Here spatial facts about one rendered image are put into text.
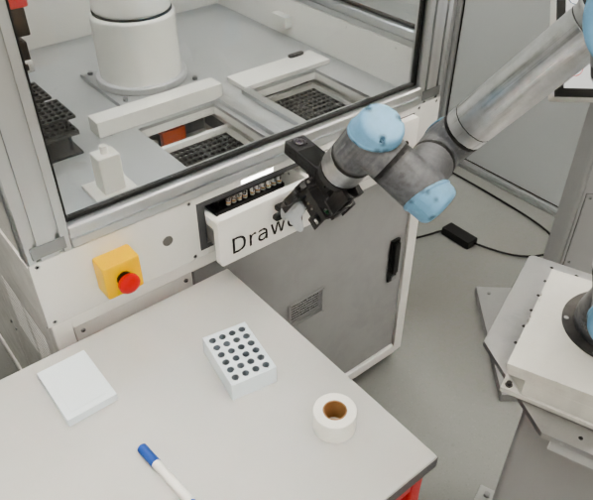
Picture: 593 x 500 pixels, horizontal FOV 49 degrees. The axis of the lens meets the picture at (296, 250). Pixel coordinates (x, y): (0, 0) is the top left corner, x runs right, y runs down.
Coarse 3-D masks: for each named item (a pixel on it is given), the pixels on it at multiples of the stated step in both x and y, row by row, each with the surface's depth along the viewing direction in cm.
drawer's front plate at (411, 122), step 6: (402, 120) 152; (408, 120) 152; (414, 120) 153; (408, 126) 153; (414, 126) 154; (408, 132) 154; (414, 132) 156; (408, 138) 155; (414, 138) 157; (414, 144) 158
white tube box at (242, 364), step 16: (208, 336) 116; (224, 336) 117; (240, 336) 116; (208, 352) 115; (224, 352) 113; (240, 352) 113; (256, 352) 115; (224, 368) 110; (240, 368) 110; (256, 368) 111; (272, 368) 110; (224, 384) 112; (240, 384) 108; (256, 384) 111
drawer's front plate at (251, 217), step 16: (272, 192) 129; (288, 192) 129; (240, 208) 124; (256, 208) 126; (272, 208) 129; (224, 224) 122; (240, 224) 125; (256, 224) 128; (304, 224) 138; (224, 240) 124; (240, 240) 127; (256, 240) 130; (272, 240) 133; (224, 256) 127; (240, 256) 130
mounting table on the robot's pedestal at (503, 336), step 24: (528, 264) 138; (552, 264) 138; (528, 288) 132; (504, 312) 126; (528, 312) 126; (504, 336) 121; (504, 360) 117; (528, 408) 109; (552, 432) 105; (576, 432) 105; (576, 456) 105
